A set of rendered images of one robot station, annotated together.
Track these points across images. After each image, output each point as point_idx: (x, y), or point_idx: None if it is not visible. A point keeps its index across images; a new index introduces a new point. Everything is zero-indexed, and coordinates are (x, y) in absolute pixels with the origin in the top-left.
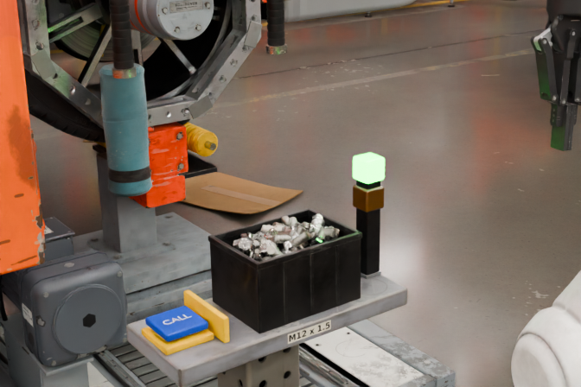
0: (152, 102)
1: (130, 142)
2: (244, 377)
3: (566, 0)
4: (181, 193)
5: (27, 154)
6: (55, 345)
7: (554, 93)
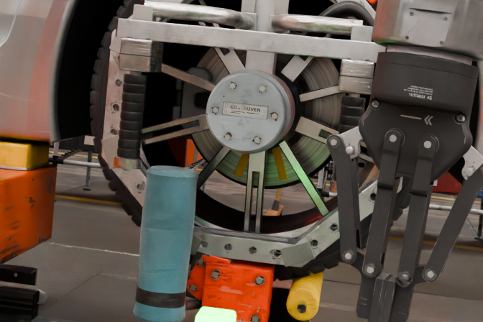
0: (249, 233)
1: (152, 256)
2: None
3: (379, 70)
4: None
5: None
6: None
7: (350, 247)
